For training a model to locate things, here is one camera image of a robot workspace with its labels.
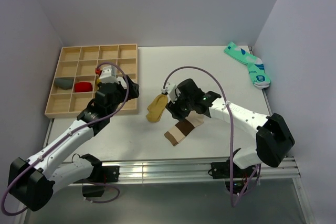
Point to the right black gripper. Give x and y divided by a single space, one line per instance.
174 108

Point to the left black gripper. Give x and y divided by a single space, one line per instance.
134 90

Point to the cream and brown striped sock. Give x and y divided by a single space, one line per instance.
183 128

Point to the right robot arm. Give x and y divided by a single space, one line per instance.
272 139

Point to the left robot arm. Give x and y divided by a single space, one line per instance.
34 181

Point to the red rolled sock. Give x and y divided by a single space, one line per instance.
80 87

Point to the wooden compartment tray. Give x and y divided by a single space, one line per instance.
79 63

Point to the grey rolled sock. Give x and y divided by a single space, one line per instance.
64 83

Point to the teal patterned sock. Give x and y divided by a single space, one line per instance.
255 66

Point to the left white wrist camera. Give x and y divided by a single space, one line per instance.
106 73

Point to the aluminium mounting rail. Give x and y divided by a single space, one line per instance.
188 170

